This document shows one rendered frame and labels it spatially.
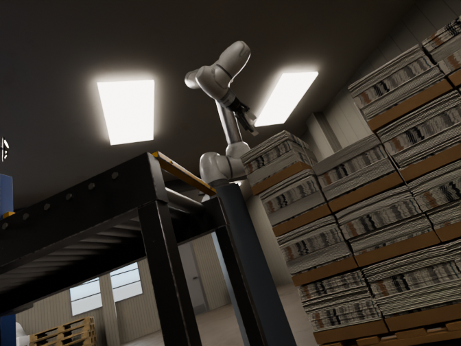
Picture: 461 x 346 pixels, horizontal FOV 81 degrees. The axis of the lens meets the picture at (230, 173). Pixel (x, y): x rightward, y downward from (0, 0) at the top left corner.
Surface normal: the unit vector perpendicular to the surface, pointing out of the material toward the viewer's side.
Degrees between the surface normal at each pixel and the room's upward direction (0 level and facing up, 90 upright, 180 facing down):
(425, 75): 90
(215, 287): 90
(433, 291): 90
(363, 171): 90
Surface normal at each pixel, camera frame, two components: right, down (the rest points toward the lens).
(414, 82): -0.56, -0.14
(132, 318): 0.26, -0.44
